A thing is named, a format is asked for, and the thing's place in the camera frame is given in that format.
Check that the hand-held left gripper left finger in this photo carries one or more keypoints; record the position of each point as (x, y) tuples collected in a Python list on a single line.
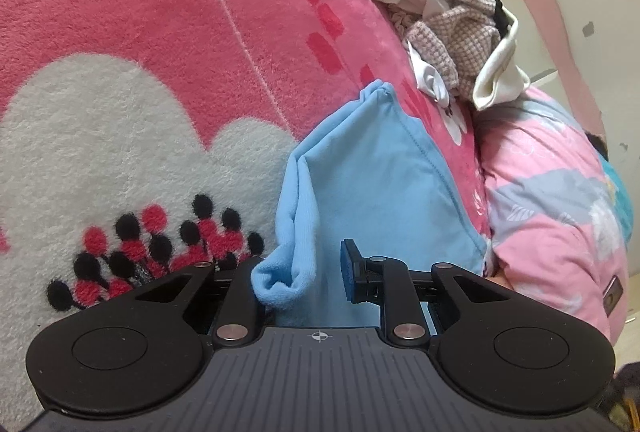
[(245, 282)]

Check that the checked knit garment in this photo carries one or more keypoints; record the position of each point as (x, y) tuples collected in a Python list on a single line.
[(465, 42)]

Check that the smartphone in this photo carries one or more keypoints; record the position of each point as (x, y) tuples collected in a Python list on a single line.
[(612, 297)]

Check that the pile of white checkered clothes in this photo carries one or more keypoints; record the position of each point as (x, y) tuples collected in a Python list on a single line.
[(500, 72)]

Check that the pink floral quilt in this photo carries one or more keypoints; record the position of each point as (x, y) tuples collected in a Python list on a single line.
[(550, 212)]

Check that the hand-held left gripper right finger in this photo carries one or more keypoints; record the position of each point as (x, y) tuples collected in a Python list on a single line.
[(346, 272)]

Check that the black garment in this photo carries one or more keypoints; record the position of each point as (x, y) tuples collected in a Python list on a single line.
[(497, 12)]

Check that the light blue t-shirt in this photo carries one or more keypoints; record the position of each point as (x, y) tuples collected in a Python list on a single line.
[(375, 187)]

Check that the red floral blanket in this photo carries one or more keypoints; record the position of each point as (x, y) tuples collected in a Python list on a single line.
[(150, 12)]

